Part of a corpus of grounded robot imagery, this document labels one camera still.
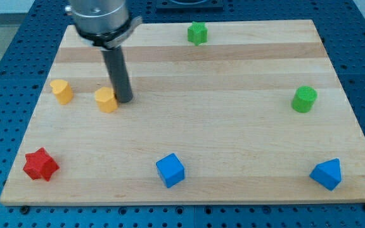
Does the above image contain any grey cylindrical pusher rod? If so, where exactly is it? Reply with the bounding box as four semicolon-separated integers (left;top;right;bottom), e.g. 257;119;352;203
101;46;133;103

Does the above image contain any green star block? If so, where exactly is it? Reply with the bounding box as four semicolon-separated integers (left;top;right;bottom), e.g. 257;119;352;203
187;22;208;46

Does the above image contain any red star block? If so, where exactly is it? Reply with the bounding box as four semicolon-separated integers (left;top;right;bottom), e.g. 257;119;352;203
23;148;60;182

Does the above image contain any wooden board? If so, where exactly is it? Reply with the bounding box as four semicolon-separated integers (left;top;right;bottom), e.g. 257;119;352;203
0;20;365;206

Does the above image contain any yellow hexagon block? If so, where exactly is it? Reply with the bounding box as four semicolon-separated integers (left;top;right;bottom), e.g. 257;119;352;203
94;87;118;113

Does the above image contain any yellow heart block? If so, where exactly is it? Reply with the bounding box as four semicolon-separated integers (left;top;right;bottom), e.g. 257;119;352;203
49;79;74;105

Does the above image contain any blue cube block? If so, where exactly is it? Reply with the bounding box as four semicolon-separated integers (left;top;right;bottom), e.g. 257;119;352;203
155;153;185;188

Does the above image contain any green cylinder block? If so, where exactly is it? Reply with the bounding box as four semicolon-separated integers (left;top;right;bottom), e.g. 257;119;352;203
291;86;317;113

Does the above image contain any blue triangular prism block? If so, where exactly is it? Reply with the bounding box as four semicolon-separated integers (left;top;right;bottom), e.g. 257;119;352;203
309;158;342;191

